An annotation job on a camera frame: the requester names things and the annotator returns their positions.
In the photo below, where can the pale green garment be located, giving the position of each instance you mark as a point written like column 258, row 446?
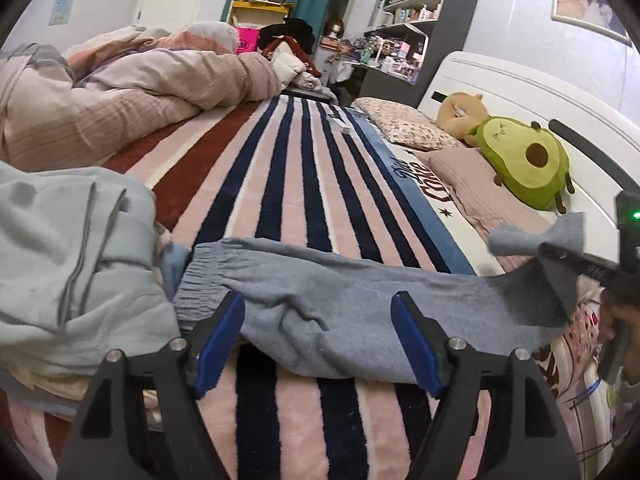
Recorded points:
column 75, row 260

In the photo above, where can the framed wall picture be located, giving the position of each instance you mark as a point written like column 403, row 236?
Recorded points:
column 590, row 7

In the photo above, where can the yellow cabinet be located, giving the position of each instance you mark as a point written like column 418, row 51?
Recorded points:
column 260, row 11

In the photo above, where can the striped blanket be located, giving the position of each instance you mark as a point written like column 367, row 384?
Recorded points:
column 300, row 185

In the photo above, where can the light blue cloth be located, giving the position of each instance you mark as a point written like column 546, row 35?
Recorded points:
column 172, row 266

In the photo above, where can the small white object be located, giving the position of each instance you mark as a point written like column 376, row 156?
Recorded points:
column 342, row 124

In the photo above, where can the brown wig head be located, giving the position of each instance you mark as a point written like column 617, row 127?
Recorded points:
column 333, row 27

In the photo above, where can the avocado plush toy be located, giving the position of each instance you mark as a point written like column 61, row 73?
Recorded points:
column 522, row 157

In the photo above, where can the dark grey bookshelf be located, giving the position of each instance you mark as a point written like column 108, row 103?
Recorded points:
column 425, row 25

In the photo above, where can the floral pillow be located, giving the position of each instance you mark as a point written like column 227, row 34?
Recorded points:
column 405, row 122

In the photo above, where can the pink striped duvet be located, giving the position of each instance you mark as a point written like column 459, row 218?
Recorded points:
column 125, row 90

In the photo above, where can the brown plush toy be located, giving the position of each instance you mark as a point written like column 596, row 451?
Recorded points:
column 462, row 112

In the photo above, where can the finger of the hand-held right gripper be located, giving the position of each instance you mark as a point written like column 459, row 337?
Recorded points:
column 580, row 261

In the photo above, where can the blue wall poster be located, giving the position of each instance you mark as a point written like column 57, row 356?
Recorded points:
column 62, row 5

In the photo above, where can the grey-blue pants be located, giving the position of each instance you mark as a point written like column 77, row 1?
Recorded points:
column 350, row 305

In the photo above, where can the pink pillow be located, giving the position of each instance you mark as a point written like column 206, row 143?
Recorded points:
column 480, row 190

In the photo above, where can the floral bed sheet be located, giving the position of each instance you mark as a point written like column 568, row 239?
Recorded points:
column 575, row 345

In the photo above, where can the cluttered desk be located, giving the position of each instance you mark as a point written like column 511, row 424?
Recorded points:
column 367, row 60

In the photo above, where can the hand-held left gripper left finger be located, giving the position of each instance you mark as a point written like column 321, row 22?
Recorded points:
column 219, row 345

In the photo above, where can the pink box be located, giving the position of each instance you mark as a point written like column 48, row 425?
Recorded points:
column 246, row 39

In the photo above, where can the black clothing pile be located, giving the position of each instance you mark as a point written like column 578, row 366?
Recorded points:
column 289, row 35

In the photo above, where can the person's right hand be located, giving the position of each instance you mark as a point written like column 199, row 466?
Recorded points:
column 611, row 316

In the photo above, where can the cream folded cloth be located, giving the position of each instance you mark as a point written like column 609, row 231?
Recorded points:
column 40, row 382

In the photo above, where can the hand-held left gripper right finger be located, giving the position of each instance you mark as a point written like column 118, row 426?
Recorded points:
column 416, row 345

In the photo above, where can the white headboard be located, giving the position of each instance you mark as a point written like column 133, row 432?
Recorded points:
column 550, row 110

